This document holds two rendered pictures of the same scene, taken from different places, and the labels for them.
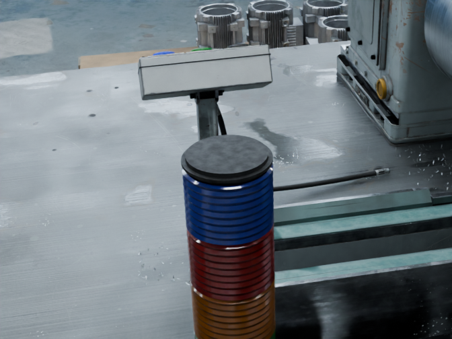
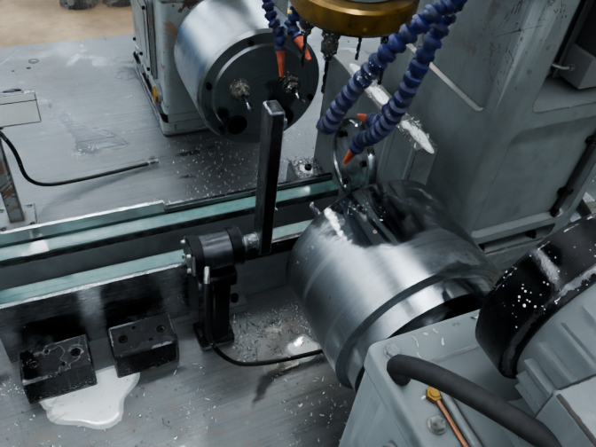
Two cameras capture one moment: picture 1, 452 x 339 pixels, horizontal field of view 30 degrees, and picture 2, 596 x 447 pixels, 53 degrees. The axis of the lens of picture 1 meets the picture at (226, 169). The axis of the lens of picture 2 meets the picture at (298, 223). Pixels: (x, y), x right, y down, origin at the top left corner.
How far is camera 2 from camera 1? 0.30 m
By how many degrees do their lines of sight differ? 22
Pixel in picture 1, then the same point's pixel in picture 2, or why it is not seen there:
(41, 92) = not seen: outside the picture
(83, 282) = not seen: outside the picture
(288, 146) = (86, 138)
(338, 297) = (84, 300)
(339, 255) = (97, 254)
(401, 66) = (165, 82)
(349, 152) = (132, 143)
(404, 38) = (164, 62)
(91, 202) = not seen: outside the picture
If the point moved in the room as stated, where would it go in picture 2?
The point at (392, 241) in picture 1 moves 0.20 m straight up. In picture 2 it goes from (136, 242) to (123, 150)
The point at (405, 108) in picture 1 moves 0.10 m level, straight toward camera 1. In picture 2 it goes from (172, 111) to (166, 137)
